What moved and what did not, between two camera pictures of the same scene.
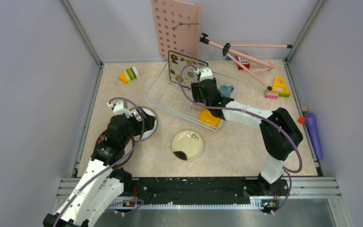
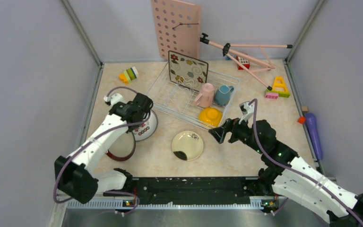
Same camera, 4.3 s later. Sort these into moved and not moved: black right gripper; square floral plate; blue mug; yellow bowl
Moved: black right gripper
Not moved: yellow bowl; square floral plate; blue mug
